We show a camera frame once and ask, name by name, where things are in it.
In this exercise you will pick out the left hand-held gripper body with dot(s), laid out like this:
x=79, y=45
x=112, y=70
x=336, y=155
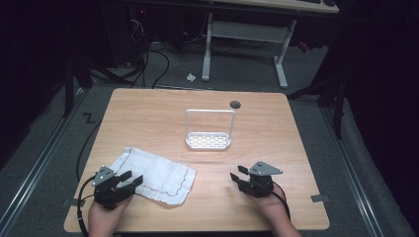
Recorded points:
x=107, y=192

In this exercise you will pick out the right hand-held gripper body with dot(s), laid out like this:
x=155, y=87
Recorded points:
x=258, y=186

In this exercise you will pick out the white cloth with stitched edge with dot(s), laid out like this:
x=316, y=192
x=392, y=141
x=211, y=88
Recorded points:
x=158, y=176

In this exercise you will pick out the person's right hand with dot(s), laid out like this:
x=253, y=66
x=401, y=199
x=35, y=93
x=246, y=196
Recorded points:
x=273, y=207

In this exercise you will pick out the person's left hand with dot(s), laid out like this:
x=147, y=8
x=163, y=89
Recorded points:
x=103, y=220

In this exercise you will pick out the grey tape strip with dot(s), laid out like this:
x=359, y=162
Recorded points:
x=69, y=201

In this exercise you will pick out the dark round table grommet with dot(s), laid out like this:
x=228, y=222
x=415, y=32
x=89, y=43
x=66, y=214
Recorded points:
x=235, y=105

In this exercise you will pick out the black metal stand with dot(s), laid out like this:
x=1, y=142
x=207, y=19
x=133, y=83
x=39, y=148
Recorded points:
x=337, y=98
x=68, y=89

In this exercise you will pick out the white paper scrap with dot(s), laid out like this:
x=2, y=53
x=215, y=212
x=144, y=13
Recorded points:
x=191, y=77

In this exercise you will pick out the small red object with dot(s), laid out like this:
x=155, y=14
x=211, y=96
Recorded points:
x=303, y=46

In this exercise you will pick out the desk with white metal legs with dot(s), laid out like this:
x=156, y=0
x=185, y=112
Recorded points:
x=250, y=31

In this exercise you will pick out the dark computer tower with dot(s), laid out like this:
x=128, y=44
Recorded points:
x=138, y=33

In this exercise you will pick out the metal floor rail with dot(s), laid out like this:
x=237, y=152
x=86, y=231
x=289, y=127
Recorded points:
x=36, y=168
x=354, y=174

